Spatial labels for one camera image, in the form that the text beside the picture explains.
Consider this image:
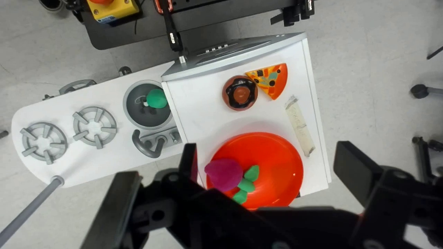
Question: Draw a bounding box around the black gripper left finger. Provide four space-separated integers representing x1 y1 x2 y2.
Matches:
80 143 218 249

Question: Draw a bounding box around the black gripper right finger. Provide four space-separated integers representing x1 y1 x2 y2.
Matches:
333 140 443 233

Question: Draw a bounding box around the purple and red toy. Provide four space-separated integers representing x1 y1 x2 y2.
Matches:
203 158 261 205

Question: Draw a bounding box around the grey toy faucet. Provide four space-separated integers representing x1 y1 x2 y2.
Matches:
131 128 182 160

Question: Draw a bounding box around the white toy stove counter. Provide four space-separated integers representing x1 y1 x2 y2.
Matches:
9 61 191 189

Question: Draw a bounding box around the grey toy stove burner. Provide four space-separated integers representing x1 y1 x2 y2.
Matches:
17 121 69 167
71 106 119 150

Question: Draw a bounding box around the orange plastic plate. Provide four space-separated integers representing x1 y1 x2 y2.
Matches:
204 132 304 212

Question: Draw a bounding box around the grey toy sink basin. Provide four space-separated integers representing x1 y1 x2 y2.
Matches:
123 82 174 131

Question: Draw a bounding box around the small green toy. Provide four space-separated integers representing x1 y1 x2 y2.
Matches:
145 88 168 111

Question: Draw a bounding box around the white toy kitchen cabinet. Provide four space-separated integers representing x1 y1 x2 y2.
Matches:
160 32 332 198

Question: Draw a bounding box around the beige masking tape label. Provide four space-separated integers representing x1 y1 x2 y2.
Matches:
283 95 317 157

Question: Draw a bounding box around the grey metal pole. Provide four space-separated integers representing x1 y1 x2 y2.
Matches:
0 176 66 247

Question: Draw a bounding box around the black tripod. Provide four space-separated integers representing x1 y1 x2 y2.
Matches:
409 45 443 184

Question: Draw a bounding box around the orange black bar clamp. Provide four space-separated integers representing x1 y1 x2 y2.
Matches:
153 0 184 54
268 0 315 28

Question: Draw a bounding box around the yellow red emergency stop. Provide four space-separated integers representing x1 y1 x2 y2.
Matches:
85 0 141 23

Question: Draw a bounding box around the grey toy oven handle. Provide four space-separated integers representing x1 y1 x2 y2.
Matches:
58 79 98 96

